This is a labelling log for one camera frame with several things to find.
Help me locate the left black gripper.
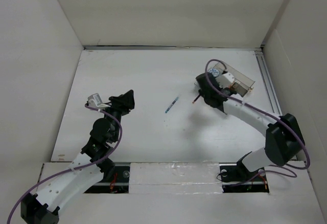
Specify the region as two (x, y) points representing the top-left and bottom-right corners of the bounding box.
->
(98, 90), (134, 142)

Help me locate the blue round tape tin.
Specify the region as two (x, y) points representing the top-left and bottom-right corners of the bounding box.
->
(207, 68), (221, 78)

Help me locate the clear desk organizer box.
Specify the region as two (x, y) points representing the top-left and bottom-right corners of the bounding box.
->
(207, 61), (255, 100)

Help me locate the blue capped pen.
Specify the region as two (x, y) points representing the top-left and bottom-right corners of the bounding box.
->
(165, 96), (179, 114)

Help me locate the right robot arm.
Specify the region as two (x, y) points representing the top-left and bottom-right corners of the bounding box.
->
(196, 72), (306, 182)

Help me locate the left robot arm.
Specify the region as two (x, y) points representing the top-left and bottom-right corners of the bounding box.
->
(20, 90), (135, 223)

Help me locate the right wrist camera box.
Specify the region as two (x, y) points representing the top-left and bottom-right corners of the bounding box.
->
(218, 72), (235, 87)

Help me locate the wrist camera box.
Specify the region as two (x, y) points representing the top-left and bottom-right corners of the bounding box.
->
(87, 93), (103, 108)
(218, 72), (235, 87)

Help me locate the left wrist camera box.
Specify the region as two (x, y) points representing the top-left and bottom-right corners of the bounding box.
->
(87, 93), (103, 108)

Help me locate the aluminium rail right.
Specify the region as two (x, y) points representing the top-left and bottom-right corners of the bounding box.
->
(254, 49), (282, 115)

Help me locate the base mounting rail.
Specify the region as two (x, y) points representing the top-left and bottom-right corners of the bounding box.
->
(86, 162), (269, 195)

